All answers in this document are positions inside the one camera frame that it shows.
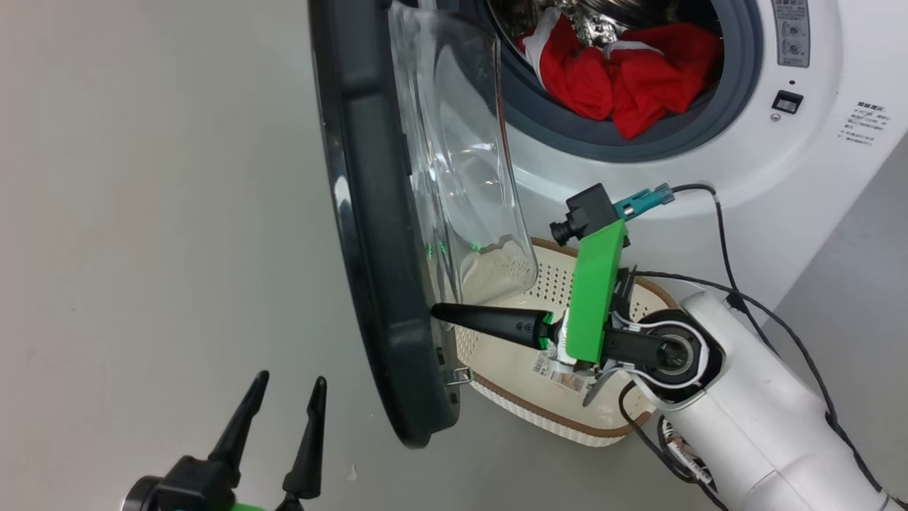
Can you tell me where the white front-load washing machine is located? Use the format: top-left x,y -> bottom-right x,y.
419,0 -> 908,313

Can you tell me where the printed text label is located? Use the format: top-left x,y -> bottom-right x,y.
843,101 -> 889,147

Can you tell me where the black glass washing machine door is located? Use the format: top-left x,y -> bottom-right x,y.
309,0 -> 538,449

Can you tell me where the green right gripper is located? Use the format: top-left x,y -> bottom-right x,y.
431,220 -> 636,373

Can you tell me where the teal camera cable plug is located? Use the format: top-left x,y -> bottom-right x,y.
614,182 -> 675,222

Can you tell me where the white barcode sticker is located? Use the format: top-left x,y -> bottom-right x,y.
531,353 -> 589,392

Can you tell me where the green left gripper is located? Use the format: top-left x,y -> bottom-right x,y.
208,370 -> 328,511

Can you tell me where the grey warning sticker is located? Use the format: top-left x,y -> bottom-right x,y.
771,0 -> 812,69

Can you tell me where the thin black cable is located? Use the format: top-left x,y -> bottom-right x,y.
670,183 -> 753,320
628,270 -> 891,498

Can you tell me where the steel washer drum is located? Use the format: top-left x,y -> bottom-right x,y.
489,0 -> 724,50

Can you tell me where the cream perforated laundry basket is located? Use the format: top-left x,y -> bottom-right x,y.
454,238 -> 680,448

